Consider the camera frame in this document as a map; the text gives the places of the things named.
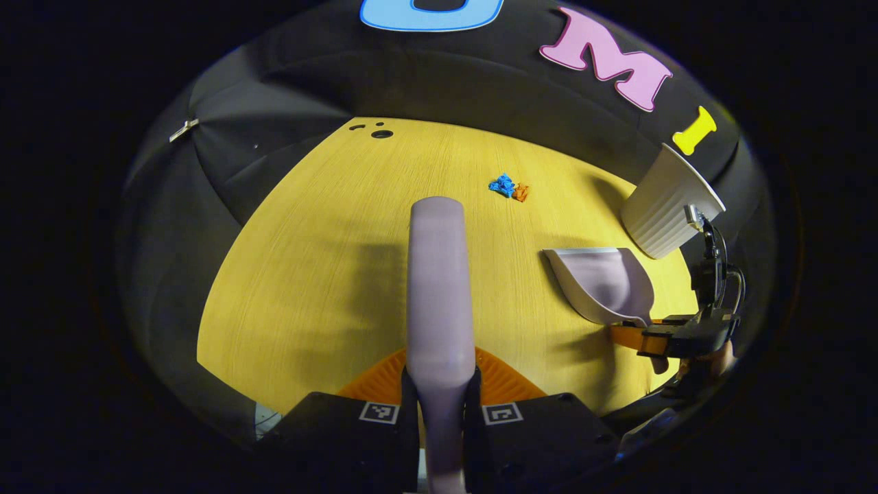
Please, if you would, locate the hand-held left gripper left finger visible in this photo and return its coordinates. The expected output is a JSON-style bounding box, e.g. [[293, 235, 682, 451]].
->
[[257, 346, 420, 494]]

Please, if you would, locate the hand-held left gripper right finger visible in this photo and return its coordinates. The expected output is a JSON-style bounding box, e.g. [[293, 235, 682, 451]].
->
[[463, 346, 621, 494]]

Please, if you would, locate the pink dustpan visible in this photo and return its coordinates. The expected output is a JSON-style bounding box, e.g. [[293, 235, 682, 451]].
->
[[542, 247, 656, 327]]

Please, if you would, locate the white ribbed garbage bin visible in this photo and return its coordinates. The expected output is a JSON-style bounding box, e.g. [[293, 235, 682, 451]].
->
[[621, 143, 726, 260]]

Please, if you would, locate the small pink broom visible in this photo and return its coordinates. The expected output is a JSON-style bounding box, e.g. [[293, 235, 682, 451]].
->
[[406, 196, 477, 494]]

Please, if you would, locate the black backdrop cloth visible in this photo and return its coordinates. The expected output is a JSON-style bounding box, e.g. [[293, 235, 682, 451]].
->
[[117, 0, 776, 440]]

